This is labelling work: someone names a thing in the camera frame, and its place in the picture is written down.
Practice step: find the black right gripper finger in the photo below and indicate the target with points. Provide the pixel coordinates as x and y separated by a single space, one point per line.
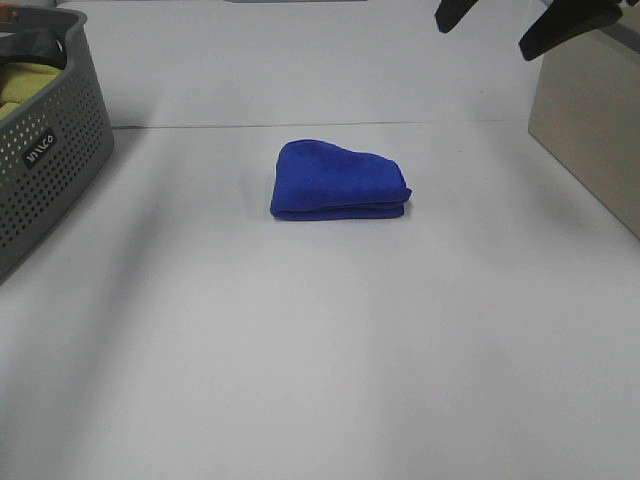
564 20
450 12

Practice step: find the blue microfiber towel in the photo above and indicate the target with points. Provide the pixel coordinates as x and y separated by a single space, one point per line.
316 180

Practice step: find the beige storage box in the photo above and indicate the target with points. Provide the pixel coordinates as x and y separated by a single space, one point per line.
586 113

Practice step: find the grey perforated plastic basket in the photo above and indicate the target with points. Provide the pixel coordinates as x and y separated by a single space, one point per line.
57 142

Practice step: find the yellow-green towel in basket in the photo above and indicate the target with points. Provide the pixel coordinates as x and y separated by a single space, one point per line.
20 81

